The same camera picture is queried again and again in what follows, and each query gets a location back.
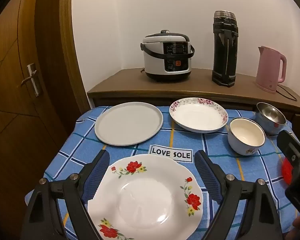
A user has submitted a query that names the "brown wooden cabinet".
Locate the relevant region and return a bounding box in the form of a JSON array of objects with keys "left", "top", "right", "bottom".
[{"left": 87, "top": 68, "right": 300, "bottom": 140}]

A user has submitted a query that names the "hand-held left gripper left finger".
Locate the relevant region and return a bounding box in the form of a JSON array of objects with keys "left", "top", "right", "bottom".
[{"left": 20, "top": 149, "right": 110, "bottom": 240}]

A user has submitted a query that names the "black kettle cable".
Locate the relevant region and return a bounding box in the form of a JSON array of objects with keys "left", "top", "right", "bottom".
[{"left": 276, "top": 84, "right": 298, "bottom": 102}]

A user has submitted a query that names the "blue stainless steel bowl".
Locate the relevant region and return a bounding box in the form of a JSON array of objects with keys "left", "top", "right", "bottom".
[{"left": 255, "top": 102, "right": 287, "bottom": 135}]

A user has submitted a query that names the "person's right hand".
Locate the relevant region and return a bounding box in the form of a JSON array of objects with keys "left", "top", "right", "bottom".
[{"left": 292, "top": 216, "right": 300, "bottom": 238}]

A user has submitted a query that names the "white enamel bowl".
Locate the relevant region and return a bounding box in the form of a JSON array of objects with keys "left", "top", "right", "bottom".
[{"left": 227, "top": 117, "right": 266, "bottom": 156}]

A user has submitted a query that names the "pink electric kettle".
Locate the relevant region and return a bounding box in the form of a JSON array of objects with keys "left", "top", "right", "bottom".
[{"left": 255, "top": 46, "right": 287, "bottom": 94}]

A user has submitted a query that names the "plain grey plate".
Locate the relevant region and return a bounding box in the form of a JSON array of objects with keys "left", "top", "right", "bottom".
[{"left": 94, "top": 102, "right": 164, "bottom": 146}]

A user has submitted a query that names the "white plate with red flowers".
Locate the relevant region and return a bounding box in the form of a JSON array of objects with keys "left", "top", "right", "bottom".
[{"left": 87, "top": 154, "right": 204, "bottom": 240}]

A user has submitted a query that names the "worn black thermos flask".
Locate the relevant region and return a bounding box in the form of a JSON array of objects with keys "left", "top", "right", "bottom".
[{"left": 212, "top": 10, "right": 240, "bottom": 88}]

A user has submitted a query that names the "wooden door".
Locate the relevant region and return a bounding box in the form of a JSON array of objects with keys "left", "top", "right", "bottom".
[{"left": 0, "top": 0, "right": 73, "bottom": 240}]

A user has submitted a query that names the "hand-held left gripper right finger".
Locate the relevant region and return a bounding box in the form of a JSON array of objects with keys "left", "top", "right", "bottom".
[{"left": 194, "top": 150, "right": 283, "bottom": 240}]

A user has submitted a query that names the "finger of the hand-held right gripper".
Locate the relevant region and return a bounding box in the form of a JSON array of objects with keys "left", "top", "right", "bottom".
[{"left": 277, "top": 130, "right": 300, "bottom": 172}]

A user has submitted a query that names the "wooden door frame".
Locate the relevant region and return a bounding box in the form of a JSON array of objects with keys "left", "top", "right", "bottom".
[{"left": 35, "top": 0, "right": 91, "bottom": 137}]

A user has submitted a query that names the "white and black rice cooker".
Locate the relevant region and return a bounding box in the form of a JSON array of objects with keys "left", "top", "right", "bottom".
[{"left": 140, "top": 30, "right": 195, "bottom": 82}]

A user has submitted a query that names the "red bowl with pink inside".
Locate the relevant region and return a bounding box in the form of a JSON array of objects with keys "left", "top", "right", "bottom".
[{"left": 281, "top": 155, "right": 294, "bottom": 184}]

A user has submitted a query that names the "metal door handle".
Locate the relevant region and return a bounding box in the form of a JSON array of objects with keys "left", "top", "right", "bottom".
[{"left": 20, "top": 63, "right": 40, "bottom": 97}]

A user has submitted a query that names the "blue checked cloth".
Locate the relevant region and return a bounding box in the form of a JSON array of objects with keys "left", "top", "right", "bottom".
[{"left": 25, "top": 105, "right": 300, "bottom": 240}]

